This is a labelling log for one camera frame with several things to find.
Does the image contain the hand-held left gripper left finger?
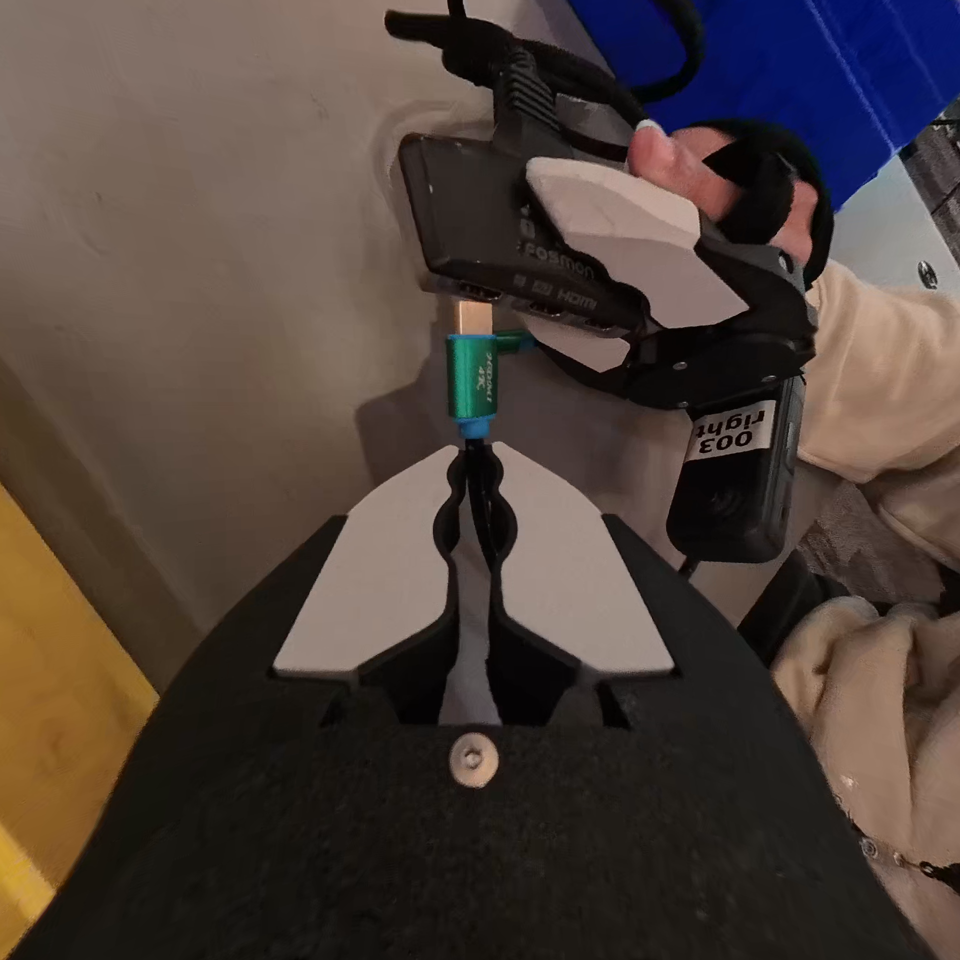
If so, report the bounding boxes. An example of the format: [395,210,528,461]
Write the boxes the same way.
[272,444,464,725]

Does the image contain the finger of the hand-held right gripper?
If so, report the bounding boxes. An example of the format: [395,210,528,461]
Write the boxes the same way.
[534,330,633,375]
[523,156,753,329]

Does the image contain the blue storage bin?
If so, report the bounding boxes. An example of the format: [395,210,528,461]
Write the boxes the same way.
[566,0,960,207]

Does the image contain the yellow storage bin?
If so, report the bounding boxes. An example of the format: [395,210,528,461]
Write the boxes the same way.
[0,480,162,950]

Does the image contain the person's beige hoodie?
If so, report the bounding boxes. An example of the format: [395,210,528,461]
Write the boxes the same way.
[772,592,960,960]

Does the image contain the black braided cable green plugs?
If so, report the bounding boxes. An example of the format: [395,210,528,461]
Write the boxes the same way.
[444,298,537,575]

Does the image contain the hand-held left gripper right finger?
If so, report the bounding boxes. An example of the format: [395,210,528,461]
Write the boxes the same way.
[486,442,676,725]

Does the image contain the black video switch box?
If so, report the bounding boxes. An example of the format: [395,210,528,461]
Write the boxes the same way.
[384,0,708,337]

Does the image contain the person's right hand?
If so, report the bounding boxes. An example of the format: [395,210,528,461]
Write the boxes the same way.
[628,123,815,264]

